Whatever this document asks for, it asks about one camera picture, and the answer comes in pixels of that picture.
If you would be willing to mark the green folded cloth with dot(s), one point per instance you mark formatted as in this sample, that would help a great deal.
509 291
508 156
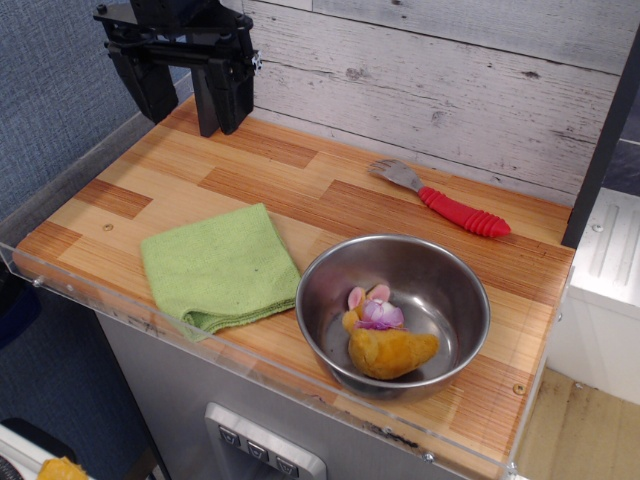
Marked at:
226 271

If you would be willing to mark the white ribbed side appliance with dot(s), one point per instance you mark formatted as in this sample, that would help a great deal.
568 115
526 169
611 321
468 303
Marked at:
596 338

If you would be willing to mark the yellow object bottom left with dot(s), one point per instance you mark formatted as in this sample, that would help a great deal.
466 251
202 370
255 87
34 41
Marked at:
61 469

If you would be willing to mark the clear acrylic front guard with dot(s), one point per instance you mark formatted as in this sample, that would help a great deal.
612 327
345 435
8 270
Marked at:
491 303

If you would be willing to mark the red handled metal fork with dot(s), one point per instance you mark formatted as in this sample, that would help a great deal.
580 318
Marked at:
473 220

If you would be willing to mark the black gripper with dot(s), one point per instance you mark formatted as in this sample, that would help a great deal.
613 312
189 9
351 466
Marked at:
206 36

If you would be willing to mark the steel bowl pan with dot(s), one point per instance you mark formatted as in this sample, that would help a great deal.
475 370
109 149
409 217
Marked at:
436 291

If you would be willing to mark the orange plush taco toy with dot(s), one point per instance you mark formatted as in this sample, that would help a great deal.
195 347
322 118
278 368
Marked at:
379 345

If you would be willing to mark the silver control panel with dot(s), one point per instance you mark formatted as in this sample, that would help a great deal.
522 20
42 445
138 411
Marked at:
246 450

